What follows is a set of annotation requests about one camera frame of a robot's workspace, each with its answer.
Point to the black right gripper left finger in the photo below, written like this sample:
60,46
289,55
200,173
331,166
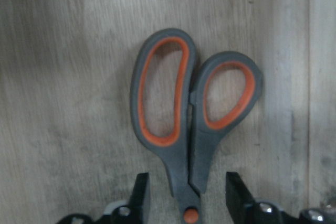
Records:
134,210

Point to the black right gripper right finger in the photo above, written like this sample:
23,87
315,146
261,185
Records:
243,207

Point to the grey orange scissors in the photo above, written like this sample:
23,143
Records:
187,152

